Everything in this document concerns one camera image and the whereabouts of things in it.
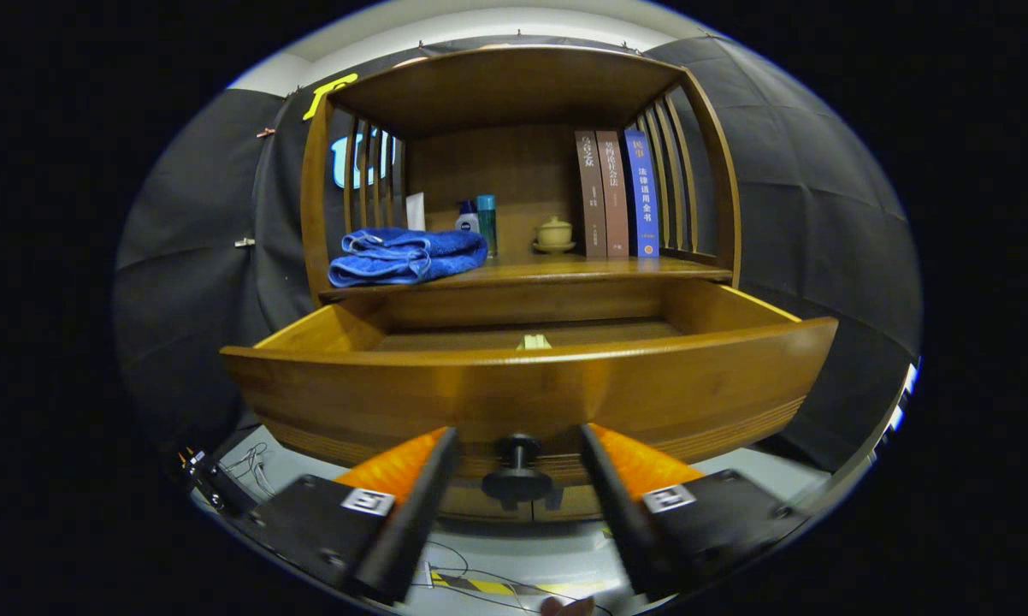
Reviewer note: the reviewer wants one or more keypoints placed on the pale green brush white base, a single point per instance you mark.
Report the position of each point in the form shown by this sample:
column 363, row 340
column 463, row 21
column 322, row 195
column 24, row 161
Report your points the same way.
column 534, row 342

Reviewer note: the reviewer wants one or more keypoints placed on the wooden drawer with black knob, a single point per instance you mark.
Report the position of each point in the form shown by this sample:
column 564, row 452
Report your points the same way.
column 394, row 393

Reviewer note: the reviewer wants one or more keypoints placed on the wooden cabinet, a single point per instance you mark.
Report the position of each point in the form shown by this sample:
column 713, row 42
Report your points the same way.
column 497, row 94

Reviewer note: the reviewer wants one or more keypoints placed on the dark brown book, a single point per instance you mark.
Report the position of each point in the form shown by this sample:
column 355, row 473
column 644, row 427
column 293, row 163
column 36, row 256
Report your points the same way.
column 591, row 197

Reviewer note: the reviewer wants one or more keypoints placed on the reddish brown book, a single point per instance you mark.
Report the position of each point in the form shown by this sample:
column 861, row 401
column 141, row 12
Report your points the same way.
column 615, row 197

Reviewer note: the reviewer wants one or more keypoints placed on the blue book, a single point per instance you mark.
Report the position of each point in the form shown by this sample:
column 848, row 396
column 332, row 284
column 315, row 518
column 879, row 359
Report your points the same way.
column 642, row 197

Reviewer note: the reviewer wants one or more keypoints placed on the beige lidded teacup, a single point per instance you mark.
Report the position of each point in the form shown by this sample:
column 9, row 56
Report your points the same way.
column 554, row 233

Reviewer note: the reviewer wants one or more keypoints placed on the wooden cabinet door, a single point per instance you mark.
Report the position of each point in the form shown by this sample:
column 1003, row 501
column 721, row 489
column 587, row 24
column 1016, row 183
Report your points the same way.
column 463, row 506
column 582, row 506

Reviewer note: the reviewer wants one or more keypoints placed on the wooden countertop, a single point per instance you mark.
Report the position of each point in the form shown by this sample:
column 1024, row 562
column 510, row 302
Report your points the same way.
column 565, row 267

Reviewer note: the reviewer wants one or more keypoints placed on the white tube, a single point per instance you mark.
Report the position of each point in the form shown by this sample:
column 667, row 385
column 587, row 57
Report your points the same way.
column 416, row 212

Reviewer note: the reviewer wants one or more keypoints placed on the blue folded towel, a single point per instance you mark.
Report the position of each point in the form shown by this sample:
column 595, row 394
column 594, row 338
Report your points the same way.
column 411, row 257

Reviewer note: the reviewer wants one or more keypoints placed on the teal bottle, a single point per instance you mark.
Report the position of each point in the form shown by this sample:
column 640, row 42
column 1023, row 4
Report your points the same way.
column 487, row 222

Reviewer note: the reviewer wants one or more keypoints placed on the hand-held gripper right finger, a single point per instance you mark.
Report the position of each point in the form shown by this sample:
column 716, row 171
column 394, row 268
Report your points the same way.
column 625, row 522

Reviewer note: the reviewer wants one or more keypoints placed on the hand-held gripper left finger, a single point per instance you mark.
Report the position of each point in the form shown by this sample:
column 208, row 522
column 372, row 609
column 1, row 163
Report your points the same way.
column 411, row 522

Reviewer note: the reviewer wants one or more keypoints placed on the yellow black striped tape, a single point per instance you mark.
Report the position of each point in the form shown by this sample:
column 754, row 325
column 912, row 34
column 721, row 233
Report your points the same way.
column 488, row 587

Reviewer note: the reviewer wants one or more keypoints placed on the white bottle with blue cap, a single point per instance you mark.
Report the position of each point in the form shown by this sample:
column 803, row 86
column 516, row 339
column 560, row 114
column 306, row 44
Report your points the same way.
column 467, row 222

